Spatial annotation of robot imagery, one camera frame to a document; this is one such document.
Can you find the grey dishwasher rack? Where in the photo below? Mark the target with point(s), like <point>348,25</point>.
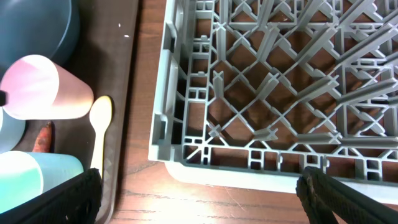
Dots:
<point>249,93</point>

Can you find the brown serving tray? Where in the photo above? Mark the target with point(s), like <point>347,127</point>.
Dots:
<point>102,59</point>

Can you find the yellow plastic spoon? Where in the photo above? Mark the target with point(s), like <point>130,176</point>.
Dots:
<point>100,118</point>

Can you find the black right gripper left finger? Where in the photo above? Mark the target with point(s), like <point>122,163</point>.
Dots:
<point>77,200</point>

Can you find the dark blue plate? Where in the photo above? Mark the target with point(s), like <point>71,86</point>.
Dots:
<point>45,27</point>

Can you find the light blue cup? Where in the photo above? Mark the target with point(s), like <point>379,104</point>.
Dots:
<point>26,175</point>

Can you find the orange carrot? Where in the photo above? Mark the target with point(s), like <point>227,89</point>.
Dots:
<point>44,139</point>

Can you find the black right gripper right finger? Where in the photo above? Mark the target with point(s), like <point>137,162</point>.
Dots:
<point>323,198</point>

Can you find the pink plastic cup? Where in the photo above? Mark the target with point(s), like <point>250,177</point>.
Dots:
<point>37,88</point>

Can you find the light blue rice bowl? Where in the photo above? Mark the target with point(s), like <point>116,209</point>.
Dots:
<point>12,131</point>

